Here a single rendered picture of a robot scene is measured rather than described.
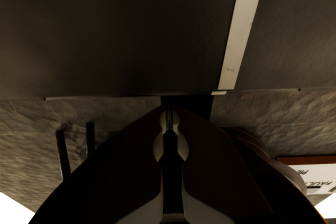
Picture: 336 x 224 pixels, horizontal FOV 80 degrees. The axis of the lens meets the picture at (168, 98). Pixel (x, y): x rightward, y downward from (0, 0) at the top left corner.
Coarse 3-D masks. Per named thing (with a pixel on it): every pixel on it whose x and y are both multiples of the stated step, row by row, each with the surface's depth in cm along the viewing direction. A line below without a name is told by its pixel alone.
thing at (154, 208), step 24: (144, 120) 11; (168, 120) 14; (120, 144) 9; (144, 144) 9; (120, 168) 8; (144, 168) 8; (96, 192) 7; (120, 192) 7; (144, 192) 7; (96, 216) 6; (120, 216) 6; (144, 216) 7
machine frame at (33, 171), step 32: (160, 96) 24; (192, 96) 30; (224, 96) 23; (256, 96) 23; (288, 96) 23; (320, 96) 23; (0, 128) 26; (32, 128) 26; (64, 128) 26; (96, 128) 26; (256, 128) 36; (288, 128) 37; (320, 128) 37; (0, 160) 42; (32, 160) 42; (32, 192) 54
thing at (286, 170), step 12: (168, 132) 32; (228, 132) 33; (240, 132) 35; (168, 144) 31; (252, 144) 35; (168, 156) 25; (180, 156) 25; (264, 156) 28; (276, 168) 28; (288, 168) 29; (300, 180) 32
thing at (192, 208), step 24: (192, 120) 11; (192, 144) 9; (216, 144) 9; (192, 168) 8; (216, 168) 8; (240, 168) 8; (192, 192) 7; (216, 192) 7; (240, 192) 7; (192, 216) 7; (216, 216) 7; (240, 216) 6; (264, 216) 6
